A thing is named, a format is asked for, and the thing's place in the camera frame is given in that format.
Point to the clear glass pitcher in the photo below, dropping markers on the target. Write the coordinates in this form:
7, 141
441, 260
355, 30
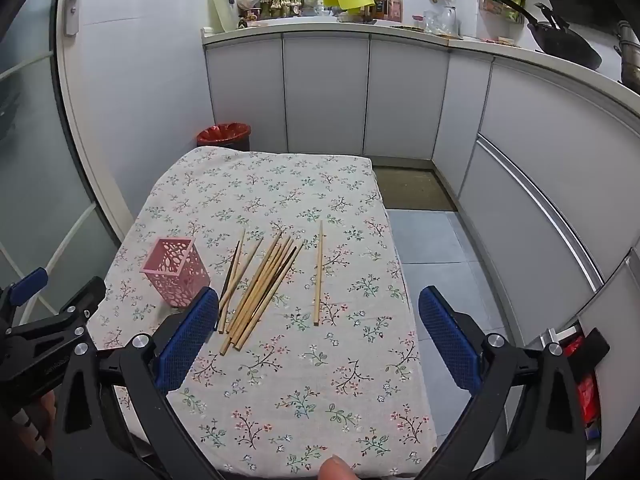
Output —
449, 21

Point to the pink bottle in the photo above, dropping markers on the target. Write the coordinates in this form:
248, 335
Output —
395, 7

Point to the white kitchen cabinet unit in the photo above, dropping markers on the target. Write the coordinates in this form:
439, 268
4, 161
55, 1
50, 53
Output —
325, 95

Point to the frosted glass door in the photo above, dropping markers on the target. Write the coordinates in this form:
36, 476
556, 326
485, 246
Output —
30, 110

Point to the pale green cutting board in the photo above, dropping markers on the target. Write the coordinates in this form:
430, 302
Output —
221, 7

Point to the brown floor mat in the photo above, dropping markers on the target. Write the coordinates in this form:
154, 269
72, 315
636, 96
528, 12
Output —
415, 190

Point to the pile of wooden chopsticks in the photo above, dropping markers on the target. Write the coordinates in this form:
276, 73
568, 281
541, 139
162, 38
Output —
250, 305

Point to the light wooden chopstick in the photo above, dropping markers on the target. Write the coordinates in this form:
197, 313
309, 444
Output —
317, 285
320, 280

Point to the dark bottle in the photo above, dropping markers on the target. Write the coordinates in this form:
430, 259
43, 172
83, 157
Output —
380, 9

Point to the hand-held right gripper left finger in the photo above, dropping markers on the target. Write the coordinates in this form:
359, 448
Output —
187, 340

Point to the person's left hand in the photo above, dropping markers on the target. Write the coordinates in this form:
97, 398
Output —
46, 410

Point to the red plastic bag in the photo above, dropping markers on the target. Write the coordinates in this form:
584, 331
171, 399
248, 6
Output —
585, 395

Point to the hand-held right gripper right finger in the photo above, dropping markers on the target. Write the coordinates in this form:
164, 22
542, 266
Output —
447, 340

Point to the pink perforated utensil holder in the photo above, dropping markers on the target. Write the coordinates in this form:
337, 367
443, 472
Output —
170, 270

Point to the wall rack with packets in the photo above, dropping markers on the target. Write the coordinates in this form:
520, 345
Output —
502, 7

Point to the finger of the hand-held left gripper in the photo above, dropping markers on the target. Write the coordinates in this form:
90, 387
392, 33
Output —
60, 320
30, 282

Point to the person's right hand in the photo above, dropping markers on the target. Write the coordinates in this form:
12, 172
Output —
337, 469

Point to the floral tablecloth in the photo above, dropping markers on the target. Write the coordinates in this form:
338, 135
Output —
300, 385

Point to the crumpled plastic bag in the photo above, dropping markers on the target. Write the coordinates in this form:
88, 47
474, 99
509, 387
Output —
247, 1

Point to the wooden rack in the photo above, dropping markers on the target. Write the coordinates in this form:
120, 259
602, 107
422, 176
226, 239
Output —
362, 15

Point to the black wok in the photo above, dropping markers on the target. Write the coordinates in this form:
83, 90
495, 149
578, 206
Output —
565, 45

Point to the red-lined trash bin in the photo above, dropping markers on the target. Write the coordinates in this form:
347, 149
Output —
222, 135

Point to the steel pot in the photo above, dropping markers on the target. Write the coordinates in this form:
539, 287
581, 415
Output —
630, 55

